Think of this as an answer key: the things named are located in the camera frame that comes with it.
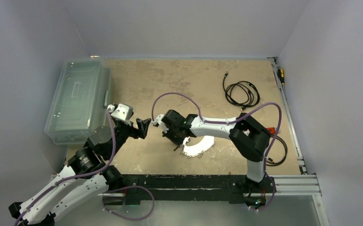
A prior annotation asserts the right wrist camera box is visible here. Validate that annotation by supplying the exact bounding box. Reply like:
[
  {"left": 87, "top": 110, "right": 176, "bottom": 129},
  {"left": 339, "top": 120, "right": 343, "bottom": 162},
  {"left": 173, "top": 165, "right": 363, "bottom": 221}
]
[{"left": 152, "top": 114, "right": 167, "bottom": 131}]

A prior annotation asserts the black cable near wrench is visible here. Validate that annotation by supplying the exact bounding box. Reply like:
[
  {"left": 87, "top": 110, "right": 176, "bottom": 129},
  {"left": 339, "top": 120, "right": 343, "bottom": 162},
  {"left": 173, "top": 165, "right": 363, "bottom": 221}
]
[{"left": 265, "top": 135, "right": 289, "bottom": 167}]

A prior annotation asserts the yellow black screwdriver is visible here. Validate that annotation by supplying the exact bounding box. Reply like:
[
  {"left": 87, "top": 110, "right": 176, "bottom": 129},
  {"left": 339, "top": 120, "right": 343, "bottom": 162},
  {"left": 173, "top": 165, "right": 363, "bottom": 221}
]
[{"left": 277, "top": 68, "right": 285, "bottom": 85}]

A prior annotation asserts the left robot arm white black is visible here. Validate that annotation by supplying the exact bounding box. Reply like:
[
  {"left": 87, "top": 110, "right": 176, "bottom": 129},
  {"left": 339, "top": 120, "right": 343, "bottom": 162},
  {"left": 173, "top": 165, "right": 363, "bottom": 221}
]
[{"left": 8, "top": 118, "right": 151, "bottom": 226}]

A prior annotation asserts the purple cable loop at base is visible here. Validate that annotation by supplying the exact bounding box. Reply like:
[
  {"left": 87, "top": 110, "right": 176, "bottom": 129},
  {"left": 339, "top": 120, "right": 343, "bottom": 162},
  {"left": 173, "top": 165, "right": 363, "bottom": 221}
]
[{"left": 101, "top": 186, "right": 155, "bottom": 221}]

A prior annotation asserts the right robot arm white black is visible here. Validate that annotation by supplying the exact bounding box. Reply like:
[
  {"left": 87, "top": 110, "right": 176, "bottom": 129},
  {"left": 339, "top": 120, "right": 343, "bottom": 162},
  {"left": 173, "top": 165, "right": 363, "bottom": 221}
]
[{"left": 153, "top": 110, "right": 271, "bottom": 192}]

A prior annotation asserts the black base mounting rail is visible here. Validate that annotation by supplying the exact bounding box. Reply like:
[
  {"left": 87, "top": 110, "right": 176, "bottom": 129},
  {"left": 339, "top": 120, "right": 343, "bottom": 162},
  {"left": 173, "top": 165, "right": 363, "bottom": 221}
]
[{"left": 104, "top": 173, "right": 276, "bottom": 209}]

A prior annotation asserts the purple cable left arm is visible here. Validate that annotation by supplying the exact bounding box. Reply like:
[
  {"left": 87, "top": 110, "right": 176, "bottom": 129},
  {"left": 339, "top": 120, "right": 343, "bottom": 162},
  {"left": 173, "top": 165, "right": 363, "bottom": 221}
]
[{"left": 13, "top": 107, "right": 118, "bottom": 226}]

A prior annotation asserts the clear plastic storage bin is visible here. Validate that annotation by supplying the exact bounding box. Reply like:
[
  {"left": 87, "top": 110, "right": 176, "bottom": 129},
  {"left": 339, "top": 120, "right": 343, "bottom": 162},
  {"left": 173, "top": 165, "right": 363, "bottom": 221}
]
[{"left": 44, "top": 58, "right": 112, "bottom": 145}]

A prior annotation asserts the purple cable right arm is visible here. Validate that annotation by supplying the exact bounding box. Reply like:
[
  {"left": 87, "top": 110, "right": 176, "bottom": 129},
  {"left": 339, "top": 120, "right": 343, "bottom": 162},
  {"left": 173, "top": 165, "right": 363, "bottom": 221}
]
[{"left": 151, "top": 92, "right": 283, "bottom": 175}]

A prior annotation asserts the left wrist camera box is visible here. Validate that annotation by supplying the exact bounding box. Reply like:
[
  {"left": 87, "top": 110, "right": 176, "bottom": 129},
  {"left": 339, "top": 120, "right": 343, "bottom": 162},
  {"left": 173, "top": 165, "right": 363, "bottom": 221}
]
[{"left": 107, "top": 104, "right": 133, "bottom": 126}]

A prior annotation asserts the coiled black cable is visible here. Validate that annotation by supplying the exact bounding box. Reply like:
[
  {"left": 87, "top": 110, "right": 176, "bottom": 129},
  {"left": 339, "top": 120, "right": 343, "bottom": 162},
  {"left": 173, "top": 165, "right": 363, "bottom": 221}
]
[{"left": 222, "top": 72, "right": 260, "bottom": 112}]

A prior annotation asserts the red handled adjustable wrench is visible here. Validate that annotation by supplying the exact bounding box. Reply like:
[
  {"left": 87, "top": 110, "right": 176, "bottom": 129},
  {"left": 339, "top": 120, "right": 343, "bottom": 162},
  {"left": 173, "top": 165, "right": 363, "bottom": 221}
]
[{"left": 266, "top": 127, "right": 279, "bottom": 135}]

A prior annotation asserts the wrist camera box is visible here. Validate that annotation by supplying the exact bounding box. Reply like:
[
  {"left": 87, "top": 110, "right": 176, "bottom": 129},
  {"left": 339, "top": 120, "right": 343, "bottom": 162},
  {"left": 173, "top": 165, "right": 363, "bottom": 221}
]
[
  {"left": 107, "top": 104, "right": 133, "bottom": 126},
  {"left": 152, "top": 114, "right": 167, "bottom": 131}
]

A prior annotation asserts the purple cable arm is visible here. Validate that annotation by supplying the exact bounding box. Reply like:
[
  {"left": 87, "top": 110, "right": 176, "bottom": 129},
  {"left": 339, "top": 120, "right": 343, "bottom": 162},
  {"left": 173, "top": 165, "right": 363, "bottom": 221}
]
[
  {"left": 151, "top": 92, "right": 283, "bottom": 175},
  {"left": 13, "top": 107, "right": 118, "bottom": 226}
]

